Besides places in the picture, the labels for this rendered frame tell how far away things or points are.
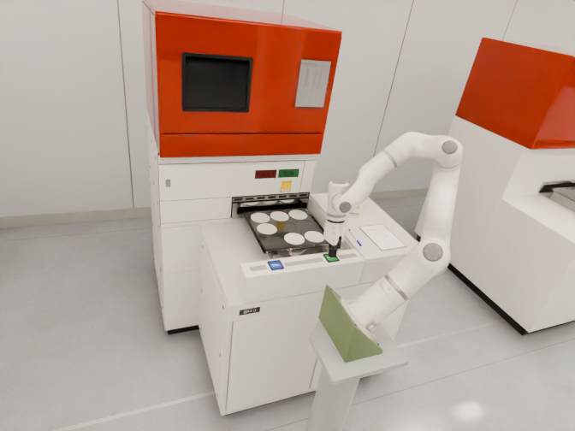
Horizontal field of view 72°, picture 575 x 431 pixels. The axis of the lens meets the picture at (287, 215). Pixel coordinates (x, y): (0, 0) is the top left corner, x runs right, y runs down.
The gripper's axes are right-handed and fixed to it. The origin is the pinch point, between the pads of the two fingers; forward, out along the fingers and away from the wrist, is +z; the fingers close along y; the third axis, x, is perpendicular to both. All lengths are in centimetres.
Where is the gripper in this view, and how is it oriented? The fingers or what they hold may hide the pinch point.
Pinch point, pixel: (332, 252)
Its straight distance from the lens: 173.0
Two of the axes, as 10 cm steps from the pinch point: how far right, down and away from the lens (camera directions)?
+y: 3.8, 3.2, -8.7
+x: 9.3, -0.8, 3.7
